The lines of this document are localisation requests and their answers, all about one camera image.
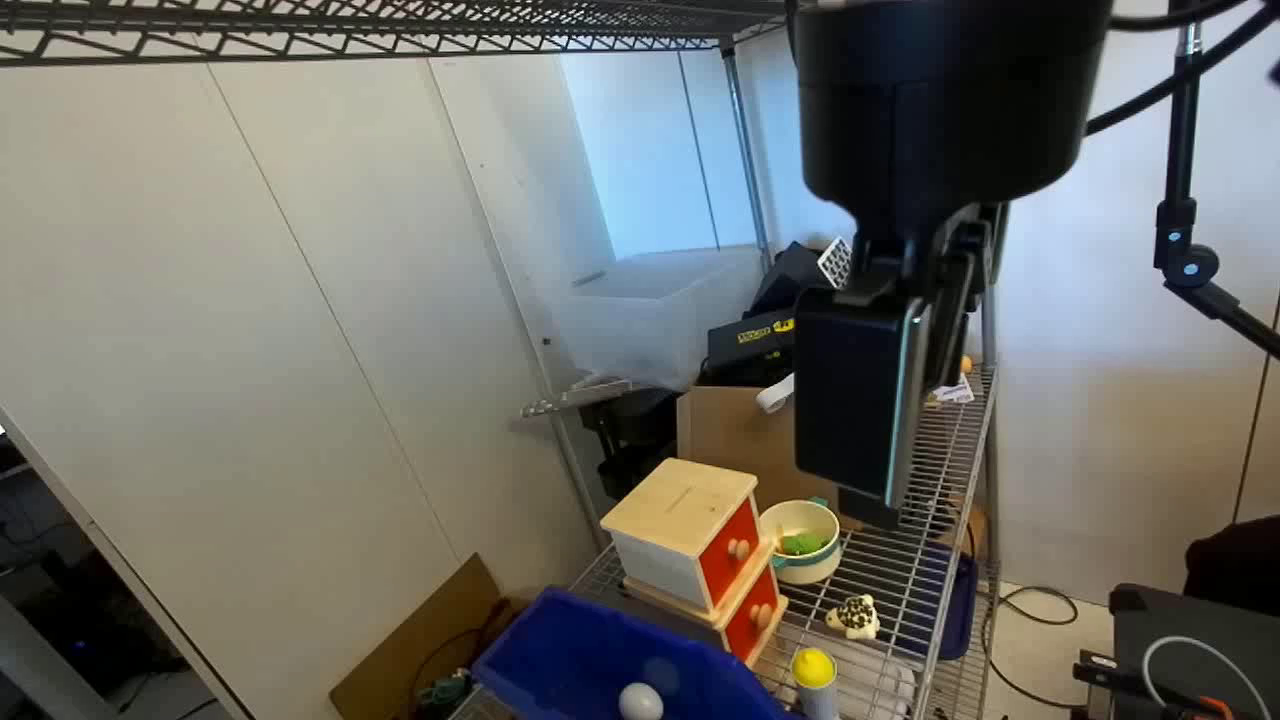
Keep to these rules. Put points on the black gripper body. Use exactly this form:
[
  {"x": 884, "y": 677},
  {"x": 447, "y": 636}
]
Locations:
[{"x": 853, "y": 401}]

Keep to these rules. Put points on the red drawer with wooden knob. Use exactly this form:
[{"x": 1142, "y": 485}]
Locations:
[
  {"x": 757, "y": 619},
  {"x": 730, "y": 553}
]

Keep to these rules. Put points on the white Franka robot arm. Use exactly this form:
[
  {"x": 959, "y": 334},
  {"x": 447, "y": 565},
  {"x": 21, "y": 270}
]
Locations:
[{"x": 934, "y": 94}]

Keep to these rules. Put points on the wooden two-drawer cabinet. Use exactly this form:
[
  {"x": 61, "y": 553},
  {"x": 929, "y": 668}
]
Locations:
[{"x": 674, "y": 512}]

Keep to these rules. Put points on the orange yellow toy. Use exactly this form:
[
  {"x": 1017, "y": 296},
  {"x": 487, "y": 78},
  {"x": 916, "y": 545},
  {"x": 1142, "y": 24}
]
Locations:
[{"x": 959, "y": 384}]

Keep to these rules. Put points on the black case yellow logo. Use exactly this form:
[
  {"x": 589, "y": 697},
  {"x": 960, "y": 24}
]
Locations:
[{"x": 754, "y": 341}]

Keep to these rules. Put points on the brown cardboard box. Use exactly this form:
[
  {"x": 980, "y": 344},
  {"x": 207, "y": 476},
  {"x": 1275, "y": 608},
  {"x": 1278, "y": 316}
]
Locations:
[{"x": 727, "y": 435}]

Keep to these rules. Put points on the black fabric bundle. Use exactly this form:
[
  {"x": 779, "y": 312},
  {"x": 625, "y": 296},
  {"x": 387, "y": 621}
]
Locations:
[{"x": 787, "y": 282}]

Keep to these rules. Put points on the white keyboard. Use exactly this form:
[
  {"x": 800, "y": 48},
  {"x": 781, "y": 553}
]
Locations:
[{"x": 835, "y": 260}]

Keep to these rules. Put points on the green toy vegetable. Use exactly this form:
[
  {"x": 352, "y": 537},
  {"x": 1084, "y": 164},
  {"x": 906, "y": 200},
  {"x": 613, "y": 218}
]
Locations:
[{"x": 800, "y": 543}]

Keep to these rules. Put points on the black white spotted toy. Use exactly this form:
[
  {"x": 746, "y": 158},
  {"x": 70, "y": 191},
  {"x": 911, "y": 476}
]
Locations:
[{"x": 853, "y": 619}]

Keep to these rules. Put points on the black boxy object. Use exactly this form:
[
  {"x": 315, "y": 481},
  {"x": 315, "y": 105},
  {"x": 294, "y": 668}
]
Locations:
[{"x": 632, "y": 440}]

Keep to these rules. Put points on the clear plastic storage bin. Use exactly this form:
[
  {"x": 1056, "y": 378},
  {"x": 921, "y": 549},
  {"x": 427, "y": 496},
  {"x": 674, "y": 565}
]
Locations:
[{"x": 642, "y": 321}]

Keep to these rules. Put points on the light blue tube yellow cap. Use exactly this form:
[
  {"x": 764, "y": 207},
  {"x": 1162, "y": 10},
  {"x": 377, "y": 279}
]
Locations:
[{"x": 812, "y": 668}]

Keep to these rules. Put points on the blue plastic bin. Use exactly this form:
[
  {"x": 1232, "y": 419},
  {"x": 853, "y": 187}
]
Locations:
[{"x": 572, "y": 660}]

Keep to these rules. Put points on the brown flat board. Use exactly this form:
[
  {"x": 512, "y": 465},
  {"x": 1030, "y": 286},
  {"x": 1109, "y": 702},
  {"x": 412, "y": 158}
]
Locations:
[{"x": 412, "y": 652}]

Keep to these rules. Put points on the silver metal rail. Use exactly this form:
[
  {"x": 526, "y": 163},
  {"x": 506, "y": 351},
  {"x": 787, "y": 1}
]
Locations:
[{"x": 572, "y": 398}]

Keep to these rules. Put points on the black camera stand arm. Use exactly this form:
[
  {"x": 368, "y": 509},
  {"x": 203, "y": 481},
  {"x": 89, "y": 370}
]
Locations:
[{"x": 1175, "y": 163}]

